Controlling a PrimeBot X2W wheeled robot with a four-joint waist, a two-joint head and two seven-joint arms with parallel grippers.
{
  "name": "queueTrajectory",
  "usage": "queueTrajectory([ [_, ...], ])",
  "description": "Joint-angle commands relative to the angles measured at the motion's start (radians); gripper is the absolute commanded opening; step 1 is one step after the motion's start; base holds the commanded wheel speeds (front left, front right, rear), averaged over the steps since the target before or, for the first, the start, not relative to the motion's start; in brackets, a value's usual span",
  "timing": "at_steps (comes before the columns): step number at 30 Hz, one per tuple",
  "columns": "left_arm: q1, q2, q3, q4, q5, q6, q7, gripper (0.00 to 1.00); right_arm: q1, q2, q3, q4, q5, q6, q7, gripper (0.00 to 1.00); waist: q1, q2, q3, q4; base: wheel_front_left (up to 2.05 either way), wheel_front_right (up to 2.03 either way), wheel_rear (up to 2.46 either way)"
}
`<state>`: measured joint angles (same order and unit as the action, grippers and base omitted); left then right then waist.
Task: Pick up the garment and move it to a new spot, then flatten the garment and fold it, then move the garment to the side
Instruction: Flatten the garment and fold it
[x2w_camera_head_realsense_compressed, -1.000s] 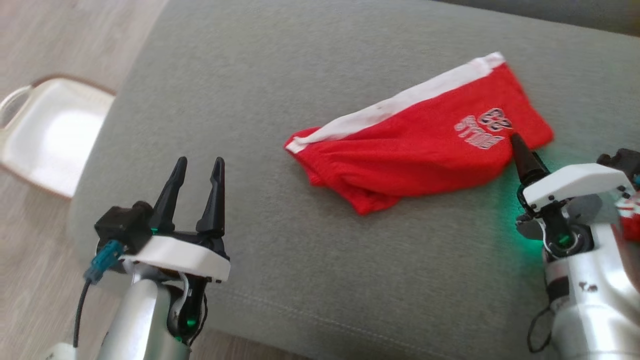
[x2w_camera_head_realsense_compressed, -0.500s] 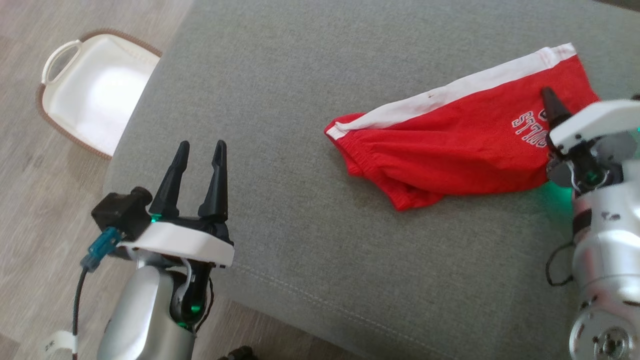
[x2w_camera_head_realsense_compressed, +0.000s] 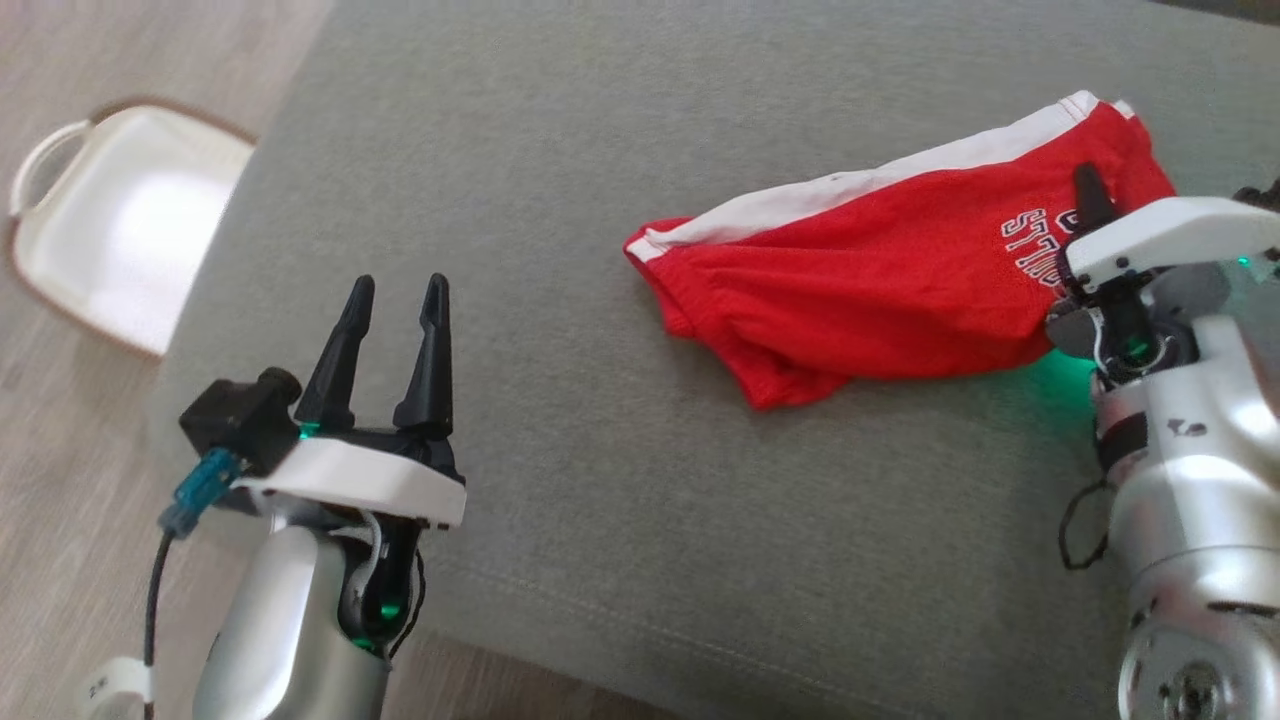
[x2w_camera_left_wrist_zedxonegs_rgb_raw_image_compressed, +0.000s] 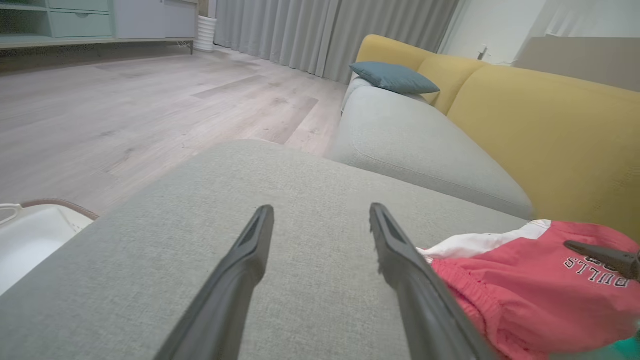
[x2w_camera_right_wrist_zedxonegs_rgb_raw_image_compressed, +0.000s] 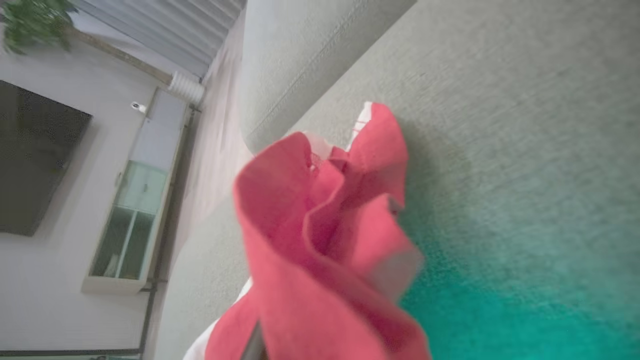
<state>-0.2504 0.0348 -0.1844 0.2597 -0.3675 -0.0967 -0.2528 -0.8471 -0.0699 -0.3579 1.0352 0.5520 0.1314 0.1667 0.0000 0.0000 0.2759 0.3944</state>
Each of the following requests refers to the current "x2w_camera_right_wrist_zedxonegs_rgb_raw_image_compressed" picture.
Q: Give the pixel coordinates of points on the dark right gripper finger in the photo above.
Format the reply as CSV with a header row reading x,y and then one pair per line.
x,y
254,345

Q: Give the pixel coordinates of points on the red white basketball jersey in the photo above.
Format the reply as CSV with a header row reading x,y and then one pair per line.
x,y
300,280

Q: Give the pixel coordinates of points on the white glass door cabinet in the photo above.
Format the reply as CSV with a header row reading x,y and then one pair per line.
x,y
135,210

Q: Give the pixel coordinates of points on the white ribbed plant pot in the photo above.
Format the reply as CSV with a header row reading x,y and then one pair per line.
x,y
186,88

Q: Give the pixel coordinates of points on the grey sofa back cushion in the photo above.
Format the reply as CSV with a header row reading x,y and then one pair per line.
x,y
300,65

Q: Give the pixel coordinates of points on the black flat television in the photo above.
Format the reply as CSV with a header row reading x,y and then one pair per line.
x,y
35,160

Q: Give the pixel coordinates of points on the grey sofa seat cushion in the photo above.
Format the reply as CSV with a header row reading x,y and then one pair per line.
x,y
500,150

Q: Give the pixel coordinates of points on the grey pleated curtain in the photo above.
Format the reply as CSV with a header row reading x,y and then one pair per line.
x,y
170,30

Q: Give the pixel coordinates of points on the green potted plant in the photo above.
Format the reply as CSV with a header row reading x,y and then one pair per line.
x,y
35,20

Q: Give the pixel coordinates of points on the small white security camera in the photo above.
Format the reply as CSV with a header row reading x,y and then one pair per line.
x,y
138,107

